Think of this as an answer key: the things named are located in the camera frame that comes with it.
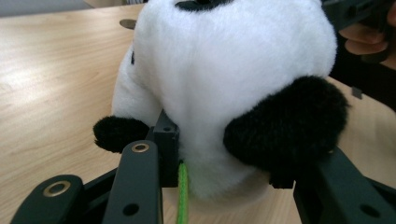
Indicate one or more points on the grey floor tape strip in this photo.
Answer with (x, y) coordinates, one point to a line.
(357, 92)

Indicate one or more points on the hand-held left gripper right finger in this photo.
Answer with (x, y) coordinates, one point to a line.
(281, 183)

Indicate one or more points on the panda plush toy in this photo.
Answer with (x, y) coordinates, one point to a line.
(233, 62)

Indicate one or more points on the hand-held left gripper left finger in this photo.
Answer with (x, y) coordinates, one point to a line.
(168, 146)

